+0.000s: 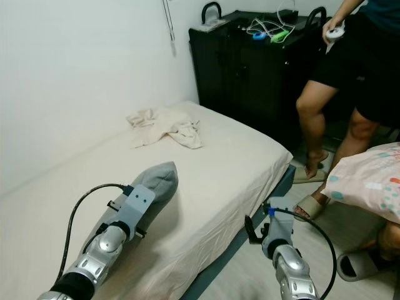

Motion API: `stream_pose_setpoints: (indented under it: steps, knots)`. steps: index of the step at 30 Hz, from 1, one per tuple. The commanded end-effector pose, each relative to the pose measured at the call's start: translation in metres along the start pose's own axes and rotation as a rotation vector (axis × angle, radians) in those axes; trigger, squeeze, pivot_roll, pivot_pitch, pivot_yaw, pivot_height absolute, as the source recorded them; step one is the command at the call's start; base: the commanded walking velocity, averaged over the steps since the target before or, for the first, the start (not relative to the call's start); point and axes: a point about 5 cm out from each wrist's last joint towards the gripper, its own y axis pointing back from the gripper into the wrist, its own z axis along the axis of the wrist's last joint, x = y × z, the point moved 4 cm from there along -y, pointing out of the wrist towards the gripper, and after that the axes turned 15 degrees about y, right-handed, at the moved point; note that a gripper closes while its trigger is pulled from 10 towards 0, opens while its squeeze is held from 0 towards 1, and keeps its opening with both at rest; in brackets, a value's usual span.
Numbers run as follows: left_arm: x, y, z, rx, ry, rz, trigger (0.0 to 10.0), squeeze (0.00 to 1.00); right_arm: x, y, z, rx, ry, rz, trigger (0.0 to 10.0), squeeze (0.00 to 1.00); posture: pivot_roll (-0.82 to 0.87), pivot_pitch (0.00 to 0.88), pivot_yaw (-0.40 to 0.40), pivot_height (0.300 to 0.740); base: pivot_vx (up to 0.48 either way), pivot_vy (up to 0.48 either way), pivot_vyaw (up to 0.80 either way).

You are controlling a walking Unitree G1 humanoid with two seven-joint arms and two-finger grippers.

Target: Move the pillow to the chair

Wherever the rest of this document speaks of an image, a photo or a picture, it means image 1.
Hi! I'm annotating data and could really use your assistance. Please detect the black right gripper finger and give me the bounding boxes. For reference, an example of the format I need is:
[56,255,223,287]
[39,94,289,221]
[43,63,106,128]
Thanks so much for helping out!
[245,214,262,246]

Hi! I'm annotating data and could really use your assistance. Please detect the flat white device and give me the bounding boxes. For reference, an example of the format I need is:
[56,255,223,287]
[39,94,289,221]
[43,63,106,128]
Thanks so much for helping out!
[197,19,226,31]

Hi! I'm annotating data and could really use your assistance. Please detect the beige slipper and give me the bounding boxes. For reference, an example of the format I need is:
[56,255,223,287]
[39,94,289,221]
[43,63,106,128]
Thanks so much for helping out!
[291,150,332,185]

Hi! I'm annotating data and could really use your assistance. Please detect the white handheld controller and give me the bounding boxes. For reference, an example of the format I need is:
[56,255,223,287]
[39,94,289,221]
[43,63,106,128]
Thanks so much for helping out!
[326,26,346,39]

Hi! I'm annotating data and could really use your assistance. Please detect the tan sandal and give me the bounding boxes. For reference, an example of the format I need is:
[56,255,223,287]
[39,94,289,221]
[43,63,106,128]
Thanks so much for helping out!
[292,194,330,221]

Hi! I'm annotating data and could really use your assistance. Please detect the seated person bare leg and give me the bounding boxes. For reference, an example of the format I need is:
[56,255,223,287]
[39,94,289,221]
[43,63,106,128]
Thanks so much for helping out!
[375,220,400,266]

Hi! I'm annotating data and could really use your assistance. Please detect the white wall pull cord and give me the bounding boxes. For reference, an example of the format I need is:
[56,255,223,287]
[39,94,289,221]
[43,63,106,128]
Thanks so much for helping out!
[161,0,177,58]

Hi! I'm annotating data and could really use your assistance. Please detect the small green item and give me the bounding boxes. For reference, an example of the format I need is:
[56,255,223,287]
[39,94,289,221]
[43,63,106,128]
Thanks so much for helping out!
[271,30,290,43]

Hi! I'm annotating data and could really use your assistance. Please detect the standing person black shorts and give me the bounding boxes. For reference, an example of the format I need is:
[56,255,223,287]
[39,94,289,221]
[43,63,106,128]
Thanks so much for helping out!
[296,0,400,179]

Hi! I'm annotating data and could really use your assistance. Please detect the grey slipper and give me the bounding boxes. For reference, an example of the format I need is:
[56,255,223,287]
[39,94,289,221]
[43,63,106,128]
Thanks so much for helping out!
[336,250,381,282]

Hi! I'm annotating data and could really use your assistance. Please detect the person right hand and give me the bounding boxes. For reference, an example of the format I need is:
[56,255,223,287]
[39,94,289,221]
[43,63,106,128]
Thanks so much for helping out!
[324,19,348,44]

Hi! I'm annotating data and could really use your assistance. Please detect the white cable bundle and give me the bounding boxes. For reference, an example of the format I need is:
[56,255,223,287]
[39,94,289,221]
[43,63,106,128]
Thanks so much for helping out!
[247,0,298,35]

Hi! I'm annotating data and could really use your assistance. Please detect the crumpled cream towel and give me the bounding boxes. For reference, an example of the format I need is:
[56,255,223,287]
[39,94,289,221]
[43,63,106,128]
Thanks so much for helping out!
[126,107,204,151]

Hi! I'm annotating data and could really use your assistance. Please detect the black power adapter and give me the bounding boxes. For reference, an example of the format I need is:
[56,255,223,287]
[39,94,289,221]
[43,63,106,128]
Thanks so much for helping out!
[278,9,299,21]

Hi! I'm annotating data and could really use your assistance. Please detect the black cabinet with handles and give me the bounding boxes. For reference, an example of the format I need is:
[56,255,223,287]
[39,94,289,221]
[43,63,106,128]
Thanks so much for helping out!
[187,2,329,151]

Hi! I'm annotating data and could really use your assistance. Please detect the pink patterned pillow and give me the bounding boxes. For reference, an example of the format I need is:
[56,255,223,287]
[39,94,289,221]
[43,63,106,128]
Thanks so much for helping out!
[320,142,400,224]

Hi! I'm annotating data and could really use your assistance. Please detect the grey pillow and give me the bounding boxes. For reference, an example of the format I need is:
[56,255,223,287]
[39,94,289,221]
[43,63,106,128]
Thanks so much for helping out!
[81,161,179,279]

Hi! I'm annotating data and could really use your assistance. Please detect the beige bed sheet mattress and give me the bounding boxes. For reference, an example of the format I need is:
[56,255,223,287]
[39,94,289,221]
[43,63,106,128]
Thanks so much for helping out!
[0,100,294,300]

